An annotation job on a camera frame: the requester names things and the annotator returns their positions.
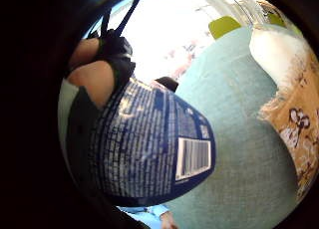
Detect light blue shirt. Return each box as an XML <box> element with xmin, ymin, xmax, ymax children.
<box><xmin>118</xmin><ymin>203</ymin><xmax>171</xmax><ymax>229</ymax></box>

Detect white plush toy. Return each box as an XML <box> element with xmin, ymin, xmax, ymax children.
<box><xmin>248</xmin><ymin>27</ymin><xmax>308</xmax><ymax>91</ymax></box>

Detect clear plastic container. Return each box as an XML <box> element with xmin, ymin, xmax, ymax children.
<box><xmin>195</xmin><ymin>0</ymin><xmax>283</xmax><ymax>29</ymax></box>

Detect green chair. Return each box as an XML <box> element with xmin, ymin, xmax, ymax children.
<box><xmin>207</xmin><ymin>15</ymin><xmax>243</xmax><ymax>40</ymax></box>

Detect teal table mat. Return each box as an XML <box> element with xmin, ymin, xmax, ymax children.
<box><xmin>163</xmin><ymin>25</ymin><xmax>300</xmax><ymax>229</ymax></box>

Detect tan printed fabric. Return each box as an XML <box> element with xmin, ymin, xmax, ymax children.
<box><xmin>258</xmin><ymin>53</ymin><xmax>319</xmax><ymax>202</ymax></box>

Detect blue bottle with white print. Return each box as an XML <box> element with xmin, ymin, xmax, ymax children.
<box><xmin>64</xmin><ymin>77</ymin><xmax>217</xmax><ymax>207</ymax></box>

